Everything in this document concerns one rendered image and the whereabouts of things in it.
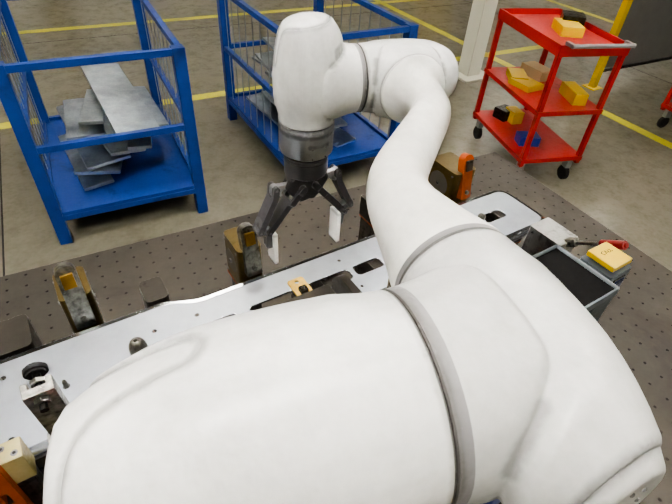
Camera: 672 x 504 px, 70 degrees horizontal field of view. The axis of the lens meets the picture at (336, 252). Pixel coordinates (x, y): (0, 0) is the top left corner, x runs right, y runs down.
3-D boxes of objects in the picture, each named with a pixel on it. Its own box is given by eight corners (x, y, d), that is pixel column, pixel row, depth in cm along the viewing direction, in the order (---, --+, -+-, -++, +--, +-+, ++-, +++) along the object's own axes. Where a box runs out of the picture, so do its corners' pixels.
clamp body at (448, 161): (423, 240, 167) (445, 146, 143) (450, 264, 158) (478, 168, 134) (404, 248, 163) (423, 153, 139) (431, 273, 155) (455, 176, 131)
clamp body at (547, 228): (506, 315, 143) (549, 216, 119) (538, 342, 135) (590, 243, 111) (489, 324, 139) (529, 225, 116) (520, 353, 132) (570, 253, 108)
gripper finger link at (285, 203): (309, 189, 84) (304, 186, 83) (272, 239, 86) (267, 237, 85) (298, 178, 86) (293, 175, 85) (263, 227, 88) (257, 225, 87)
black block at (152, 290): (177, 348, 127) (156, 267, 108) (190, 376, 121) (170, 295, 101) (157, 357, 124) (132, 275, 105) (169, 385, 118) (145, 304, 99)
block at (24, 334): (68, 382, 117) (25, 303, 99) (78, 421, 110) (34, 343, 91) (35, 396, 114) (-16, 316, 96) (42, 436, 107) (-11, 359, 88)
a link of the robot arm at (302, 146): (345, 125, 76) (343, 158, 80) (316, 103, 82) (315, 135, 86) (295, 137, 72) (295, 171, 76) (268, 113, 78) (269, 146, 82)
